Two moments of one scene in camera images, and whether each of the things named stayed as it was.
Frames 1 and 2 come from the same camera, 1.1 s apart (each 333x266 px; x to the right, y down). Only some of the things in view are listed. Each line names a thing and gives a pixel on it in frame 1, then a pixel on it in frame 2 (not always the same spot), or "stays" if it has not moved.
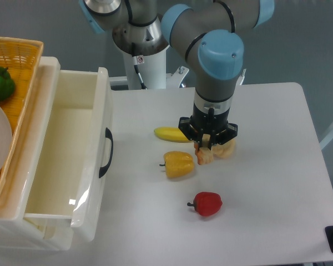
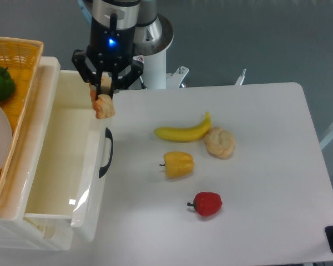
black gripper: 220,123 to 110,55
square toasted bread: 204,155 to 104,105
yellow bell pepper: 178,164 stays
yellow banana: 172,133 stays
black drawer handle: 109,135 stays
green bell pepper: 1,85 stays
